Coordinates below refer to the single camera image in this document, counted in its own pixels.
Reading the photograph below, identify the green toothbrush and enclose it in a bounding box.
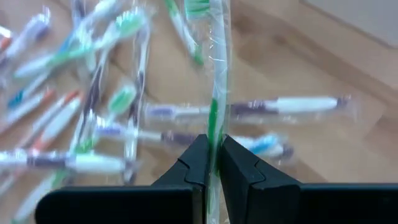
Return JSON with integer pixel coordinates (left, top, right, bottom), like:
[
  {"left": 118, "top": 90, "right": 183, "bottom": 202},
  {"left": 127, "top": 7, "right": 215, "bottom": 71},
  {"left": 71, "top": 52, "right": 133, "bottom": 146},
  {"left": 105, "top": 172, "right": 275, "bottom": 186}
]
[
  {"left": 164, "top": 0, "right": 205, "bottom": 66},
  {"left": 12, "top": 83, "right": 137, "bottom": 224},
  {"left": 14, "top": 7, "right": 147, "bottom": 78},
  {"left": 183, "top": 0, "right": 233, "bottom": 224}
]

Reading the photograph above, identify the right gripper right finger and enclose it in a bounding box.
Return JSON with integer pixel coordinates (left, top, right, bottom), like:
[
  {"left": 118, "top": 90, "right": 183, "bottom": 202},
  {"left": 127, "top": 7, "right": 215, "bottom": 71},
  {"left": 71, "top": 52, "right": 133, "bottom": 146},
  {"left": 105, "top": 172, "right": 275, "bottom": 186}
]
[{"left": 219, "top": 135, "right": 398, "bottom": 224}]

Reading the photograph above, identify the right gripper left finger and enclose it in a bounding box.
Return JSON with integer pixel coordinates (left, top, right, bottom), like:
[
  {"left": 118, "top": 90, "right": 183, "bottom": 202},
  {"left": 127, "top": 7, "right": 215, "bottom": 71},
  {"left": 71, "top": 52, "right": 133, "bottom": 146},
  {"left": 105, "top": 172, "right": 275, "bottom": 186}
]
[{"left": 35, "top": 134, "right": 209, "bottom": 224}]

